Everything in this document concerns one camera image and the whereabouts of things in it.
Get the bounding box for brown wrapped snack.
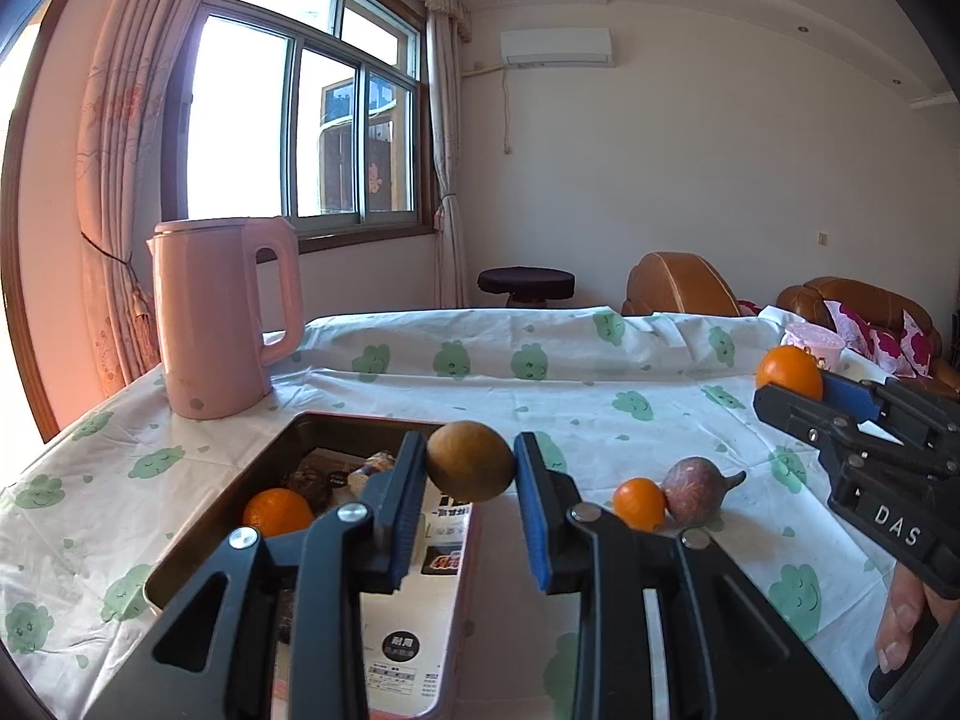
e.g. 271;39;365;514
346;451;397;492

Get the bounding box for small green-brown round fruit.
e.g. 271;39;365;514
426;420;515;502

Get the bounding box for pink metal tin box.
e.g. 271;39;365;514
146;412;485;720

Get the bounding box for large orange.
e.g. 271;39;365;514
241;488;314;539

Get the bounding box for sliding glass window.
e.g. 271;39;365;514
184;0;440;245

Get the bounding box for dark dried fruit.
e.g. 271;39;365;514
281;465;331;507

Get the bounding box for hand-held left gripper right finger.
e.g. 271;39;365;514
513;431;860;720

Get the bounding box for brown leather sofa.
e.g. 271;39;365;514
776;276;960;391

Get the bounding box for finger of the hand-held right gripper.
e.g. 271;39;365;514
819;373;960;477
754;385;938;477

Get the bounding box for white paper leaflet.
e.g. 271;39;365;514
358;499;472;713

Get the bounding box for purple-brown fruit with stem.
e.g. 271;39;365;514
663;457;748;527

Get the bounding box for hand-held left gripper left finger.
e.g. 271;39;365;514
82;429;428;720

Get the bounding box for white wall air conditioner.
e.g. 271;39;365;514
499;28;614;68

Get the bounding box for pink cartoon print cup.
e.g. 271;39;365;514
782;322;847;372

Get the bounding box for person's right hand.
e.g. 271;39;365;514
875;561;929;674

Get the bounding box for pink electric kettle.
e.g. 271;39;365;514
146;216;305;421

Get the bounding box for brown leather armchair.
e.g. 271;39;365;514
621;252;743;317

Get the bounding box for floral pink white pillow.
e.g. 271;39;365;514
823;300;875;361
870;309;935;380

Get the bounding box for dark round stool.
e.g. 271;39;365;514
477;267;577;308

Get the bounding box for pale patterned curtain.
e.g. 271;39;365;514
390;0;472;308

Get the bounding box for small orange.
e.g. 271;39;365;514
756;345;824;402
613;478;668;531

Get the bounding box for pink floral curtain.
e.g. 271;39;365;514
75;0;226;398

